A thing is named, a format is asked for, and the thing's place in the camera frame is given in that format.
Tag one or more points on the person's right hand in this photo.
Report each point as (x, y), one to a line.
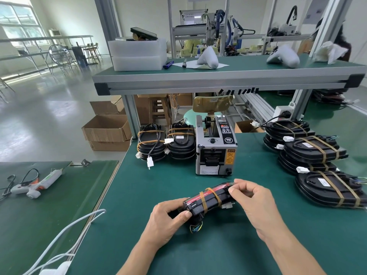
(262, 209)

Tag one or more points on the person's left hand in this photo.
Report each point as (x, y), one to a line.
(160, 223)

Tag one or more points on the person's left thumb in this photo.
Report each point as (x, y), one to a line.
(183, 217)

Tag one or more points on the person's right thumb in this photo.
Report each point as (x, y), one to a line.
(240, 193)

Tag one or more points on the black lamp bundle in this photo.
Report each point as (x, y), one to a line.
(181, 143)
(151, 146)
(326, 189)
(312, 148)
(289, 164)
(286, 130)
(208, 200)

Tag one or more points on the person's right forearm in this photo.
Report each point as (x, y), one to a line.
(289, 252)

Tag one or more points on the person's left forearm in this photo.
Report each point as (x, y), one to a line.
(140, 257)

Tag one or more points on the grey automatic tape dispenser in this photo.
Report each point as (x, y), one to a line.
(216, 148)

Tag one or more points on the small cardboard box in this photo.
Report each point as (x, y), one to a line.
(243, 126)

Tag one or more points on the white power socket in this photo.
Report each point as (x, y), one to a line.
(283, 113)

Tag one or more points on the green round stool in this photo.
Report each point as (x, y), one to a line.
(190, 115)

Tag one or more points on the metal clip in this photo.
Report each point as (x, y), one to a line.
(86, 162)

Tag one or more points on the large open cardboard box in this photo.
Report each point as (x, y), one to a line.
(107, 133)

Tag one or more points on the white paper sheet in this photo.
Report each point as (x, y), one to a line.
(223, 65)

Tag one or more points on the black parts under shelf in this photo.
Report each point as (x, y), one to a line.
(332, 97)

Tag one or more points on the white power adapter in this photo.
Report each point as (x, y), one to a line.
(58, 268)

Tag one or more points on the white plastic shell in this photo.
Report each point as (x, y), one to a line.
(208, 57)
(283, 57)

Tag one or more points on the black marker pen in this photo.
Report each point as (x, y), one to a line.
(184, 63)

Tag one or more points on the blue utility knife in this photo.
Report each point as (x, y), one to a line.
(168, 65)

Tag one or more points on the white hot glue gun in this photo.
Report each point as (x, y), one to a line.
(37, 184)

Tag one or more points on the crumpled white foam wrap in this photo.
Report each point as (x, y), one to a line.
(328, 52)

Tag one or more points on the white foam box stack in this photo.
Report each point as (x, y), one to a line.
(137, 55)

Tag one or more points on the black flat device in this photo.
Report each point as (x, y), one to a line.
(144, 33)

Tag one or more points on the white air conditioner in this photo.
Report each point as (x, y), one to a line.
(55, 32)

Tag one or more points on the aluminium frame green shelf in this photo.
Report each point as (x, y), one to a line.
(229, 78)

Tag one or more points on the aluminium frame dispensing machine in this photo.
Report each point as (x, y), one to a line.
(212, 28)

